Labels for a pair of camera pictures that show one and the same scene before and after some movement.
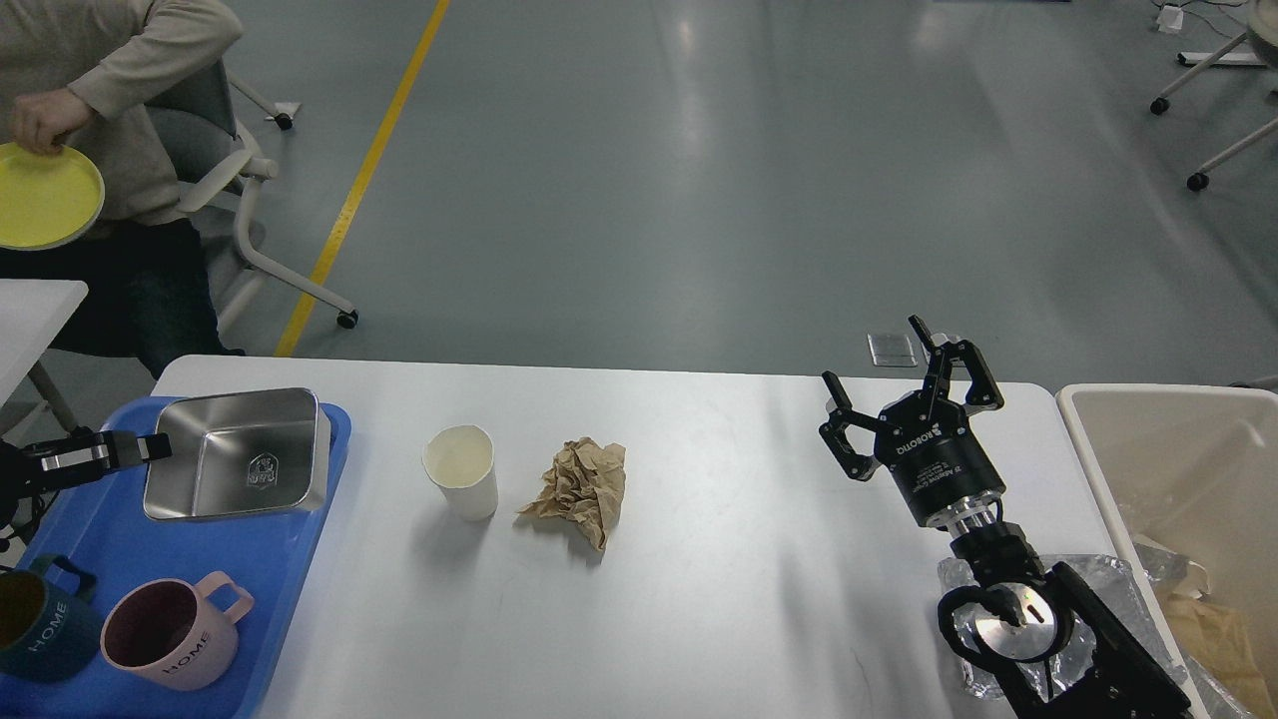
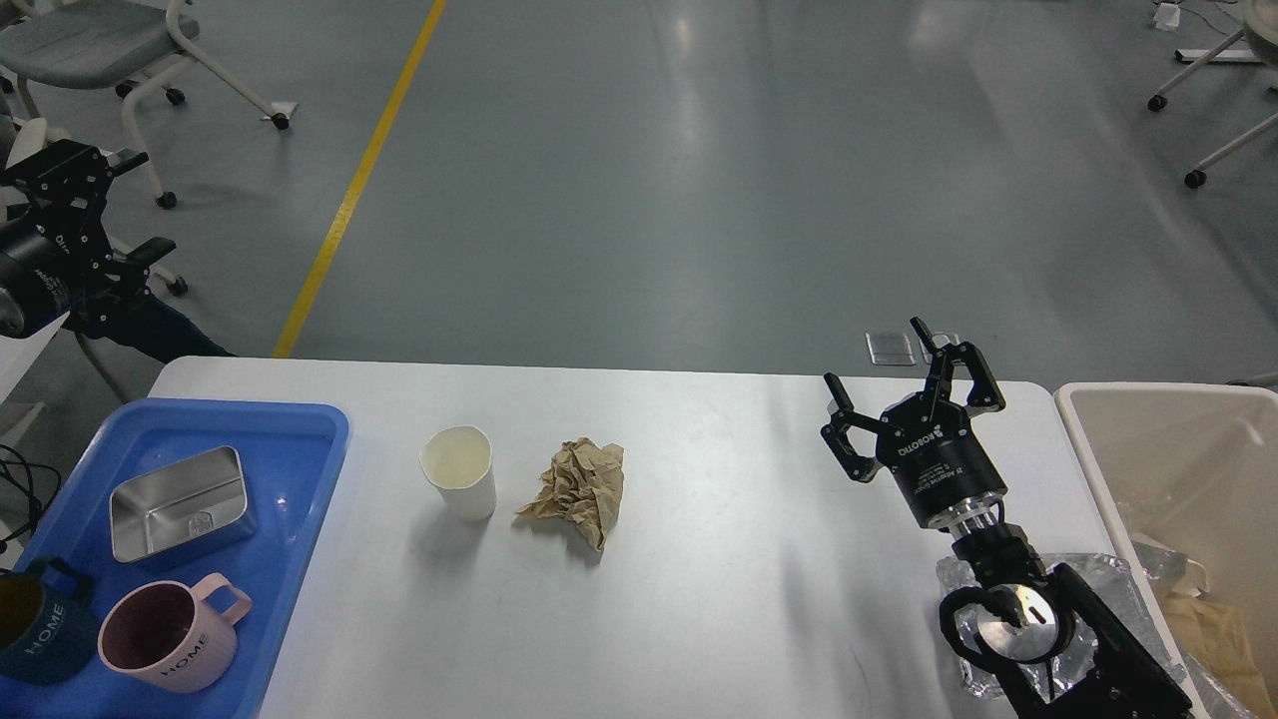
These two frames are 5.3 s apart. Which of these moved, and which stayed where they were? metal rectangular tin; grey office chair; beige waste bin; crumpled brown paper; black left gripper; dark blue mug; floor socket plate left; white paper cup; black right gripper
Moved: grey office chair; metal rectangular tin; black left gripper
Stayed: black right gripper; floor socket plate left; crumpled brown paper; white paper cup; beige waste bin; dark blue mug
